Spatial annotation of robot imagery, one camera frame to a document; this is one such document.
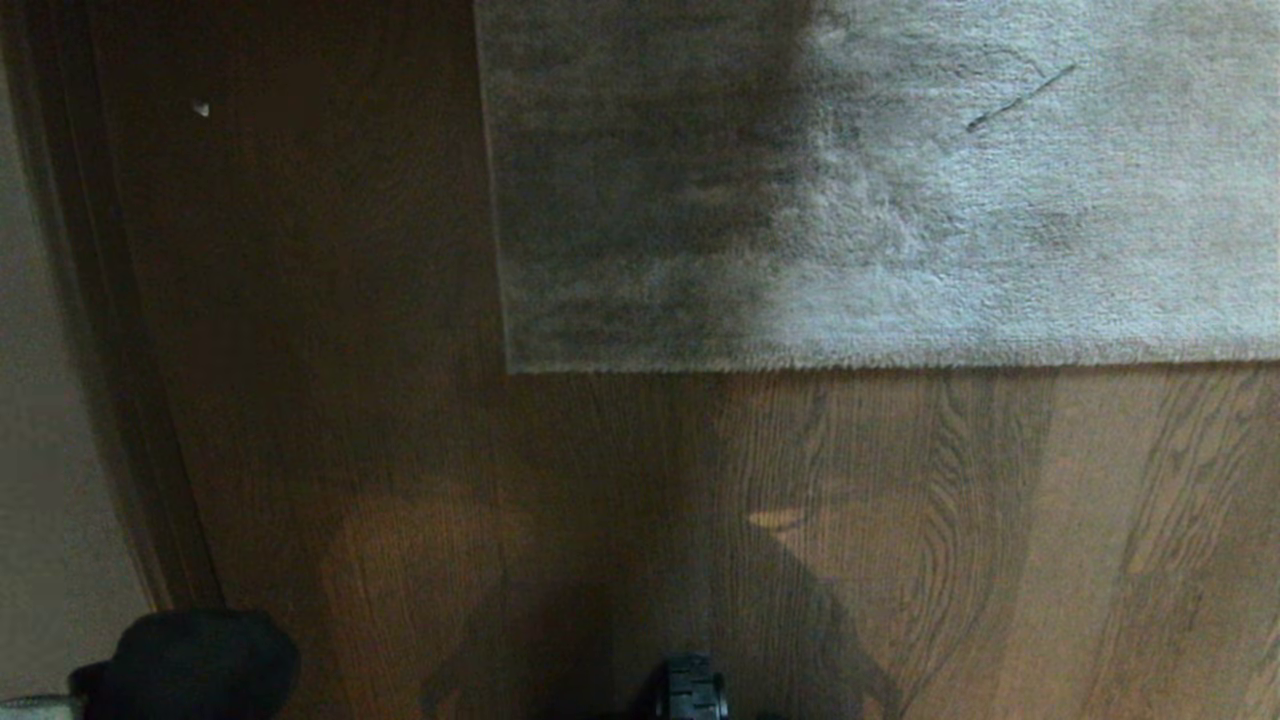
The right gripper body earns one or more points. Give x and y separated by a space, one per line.
692 693

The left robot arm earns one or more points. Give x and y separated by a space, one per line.
190 665

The grey shaggy rug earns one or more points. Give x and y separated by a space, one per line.
900 200

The thin dark stick on rug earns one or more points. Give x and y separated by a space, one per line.
1020 100

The dark wooden baseboard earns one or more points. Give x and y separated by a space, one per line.
100 300

